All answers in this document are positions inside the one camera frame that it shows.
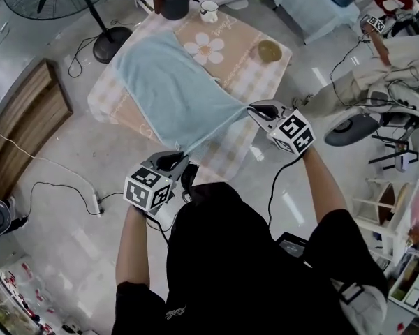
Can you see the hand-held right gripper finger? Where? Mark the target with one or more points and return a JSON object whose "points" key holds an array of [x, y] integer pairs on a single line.
{"points": [[263, 120], [272, 103]]}

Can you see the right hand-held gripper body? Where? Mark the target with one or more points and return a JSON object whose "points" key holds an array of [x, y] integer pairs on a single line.
{"points": [[293, 131]]}

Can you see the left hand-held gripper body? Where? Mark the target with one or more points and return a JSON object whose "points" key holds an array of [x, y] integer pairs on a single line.
{"points": [[146, 187]]}

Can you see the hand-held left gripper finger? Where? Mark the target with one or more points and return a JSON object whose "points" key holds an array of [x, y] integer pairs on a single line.
{"points": [[182, 167], [157, 156]]}

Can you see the light blue towel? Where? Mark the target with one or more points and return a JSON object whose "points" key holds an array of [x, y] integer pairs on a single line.
{"points": [[171, 89]]}

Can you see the grey shoulder pack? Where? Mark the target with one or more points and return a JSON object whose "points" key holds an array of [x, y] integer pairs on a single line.
{"points": [[363, 305]]}

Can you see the person's right forearm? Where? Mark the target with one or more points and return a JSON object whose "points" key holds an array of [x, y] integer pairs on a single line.
{"points": [[324, 183]]}

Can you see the person's left forearm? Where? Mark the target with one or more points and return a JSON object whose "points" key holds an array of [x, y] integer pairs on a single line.
{"points": [[132, 250]]}

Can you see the tan bowl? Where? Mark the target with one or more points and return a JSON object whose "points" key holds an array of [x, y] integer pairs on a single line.
{"points": [[270, 51]]}

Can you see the white power strip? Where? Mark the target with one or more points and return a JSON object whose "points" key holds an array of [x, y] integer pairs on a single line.
{"points": [[97, 204]]}

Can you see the light blue covered table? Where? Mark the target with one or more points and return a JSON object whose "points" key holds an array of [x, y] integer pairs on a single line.
{"points": [[310, 9]]}

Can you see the black chair grey seat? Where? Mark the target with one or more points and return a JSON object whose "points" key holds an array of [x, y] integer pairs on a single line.
{"points": [[394, 152]]}

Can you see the white oval board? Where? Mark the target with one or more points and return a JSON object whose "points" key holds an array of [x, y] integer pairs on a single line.
{"points": [[237, 3]]}

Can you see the white enamel mug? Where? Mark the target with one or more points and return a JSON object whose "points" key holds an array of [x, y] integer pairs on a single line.
{"points": [[209, 12]]}

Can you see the black belt device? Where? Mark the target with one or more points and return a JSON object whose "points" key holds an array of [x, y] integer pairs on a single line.
{"points": [[292, 244]]}

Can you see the wooden chair brown seat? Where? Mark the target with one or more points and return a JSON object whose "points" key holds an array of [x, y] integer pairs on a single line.
{"points": [[387, 195]]}

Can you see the wooden step platform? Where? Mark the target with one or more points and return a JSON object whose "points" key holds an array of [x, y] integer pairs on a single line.
{"points": [[24, 127]]}

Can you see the white desk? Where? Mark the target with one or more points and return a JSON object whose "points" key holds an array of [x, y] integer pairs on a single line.
{"points": [[406, 218]]}

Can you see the scattered red white packets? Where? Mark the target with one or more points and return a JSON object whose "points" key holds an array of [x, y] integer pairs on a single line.
{"points": [[28, 291]]}

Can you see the white storage shelving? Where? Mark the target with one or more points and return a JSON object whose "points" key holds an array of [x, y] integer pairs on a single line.
{"points": [[412, 284]]}

